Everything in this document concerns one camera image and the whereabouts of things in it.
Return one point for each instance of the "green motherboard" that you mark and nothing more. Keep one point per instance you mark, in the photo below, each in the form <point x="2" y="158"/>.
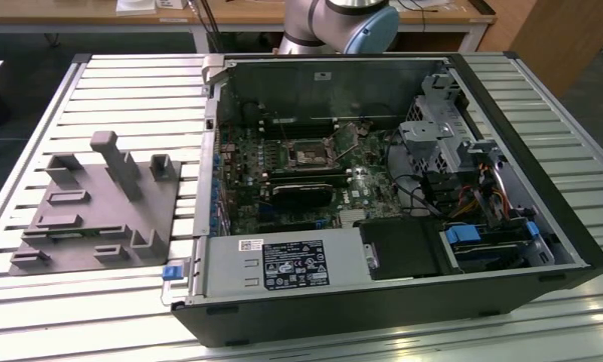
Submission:
<point x="377" y="190"/>

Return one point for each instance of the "black graphics card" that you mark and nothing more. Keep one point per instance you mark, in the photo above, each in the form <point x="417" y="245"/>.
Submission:
<point x="301" y="196"/>

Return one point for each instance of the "blue case latch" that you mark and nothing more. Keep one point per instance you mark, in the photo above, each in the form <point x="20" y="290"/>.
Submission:
<point x="174" y="272"/>

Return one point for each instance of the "grey parts rack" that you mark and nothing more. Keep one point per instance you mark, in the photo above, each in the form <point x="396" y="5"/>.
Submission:
<point x="95" y="211"/>

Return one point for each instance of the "silver chipset heatsink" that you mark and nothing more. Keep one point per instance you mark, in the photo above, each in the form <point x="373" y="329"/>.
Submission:
<point x="355" y="217"/>

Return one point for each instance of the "white cardboard box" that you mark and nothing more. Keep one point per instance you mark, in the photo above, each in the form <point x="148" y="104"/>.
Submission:
<point x="136" y="7"/>

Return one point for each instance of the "silver drive cage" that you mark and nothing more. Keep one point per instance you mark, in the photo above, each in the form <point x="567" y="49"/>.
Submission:
<point x="423" y="151"/>

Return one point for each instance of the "blue board connector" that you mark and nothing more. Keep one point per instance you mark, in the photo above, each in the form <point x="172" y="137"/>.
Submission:
<point x="321" y="223"/>

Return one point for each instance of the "silver power supply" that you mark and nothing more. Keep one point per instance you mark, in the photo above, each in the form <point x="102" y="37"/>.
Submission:
<point x="231" y="271"/>

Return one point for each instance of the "blue disk carrier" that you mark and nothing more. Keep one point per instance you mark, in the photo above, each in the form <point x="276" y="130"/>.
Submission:
<point x="463" y="234"/>

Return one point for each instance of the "black expansion slot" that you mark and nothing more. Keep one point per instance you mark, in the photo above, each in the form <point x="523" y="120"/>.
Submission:
<point x="287" y="227"/>

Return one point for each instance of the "blue plastic clip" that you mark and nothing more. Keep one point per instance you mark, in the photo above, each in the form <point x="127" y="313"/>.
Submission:
<point x="532" y="230"/>

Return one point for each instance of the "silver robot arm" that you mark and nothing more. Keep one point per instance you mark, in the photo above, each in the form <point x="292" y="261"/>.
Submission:
<point x="307" y="26"/>

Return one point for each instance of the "CPU socket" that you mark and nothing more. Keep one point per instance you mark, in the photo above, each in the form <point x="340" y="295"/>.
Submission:
<point x="312" y="154"/>

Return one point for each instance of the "wooden cabinet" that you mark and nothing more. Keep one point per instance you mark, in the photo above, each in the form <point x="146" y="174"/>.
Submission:
<point x="559" y="37"/>

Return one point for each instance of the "wooden desk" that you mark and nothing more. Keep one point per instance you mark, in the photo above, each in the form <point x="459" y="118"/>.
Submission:
<point x="55" y="17"/>

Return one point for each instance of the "green RAM stick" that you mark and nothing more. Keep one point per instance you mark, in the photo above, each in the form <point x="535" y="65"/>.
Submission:
<point x="72" y="234"/>

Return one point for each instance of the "black PC case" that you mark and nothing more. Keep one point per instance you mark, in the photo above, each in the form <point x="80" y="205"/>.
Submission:
<point x="383" y="316"/>

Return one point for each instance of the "white labelled box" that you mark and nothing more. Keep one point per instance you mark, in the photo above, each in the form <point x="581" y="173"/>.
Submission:
<point x="174" y="3"/>

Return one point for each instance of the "black RAM slot bank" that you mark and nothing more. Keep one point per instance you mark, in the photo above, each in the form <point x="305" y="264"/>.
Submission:
<point x="301" y="130"/>
<point x="307" y="176"/>

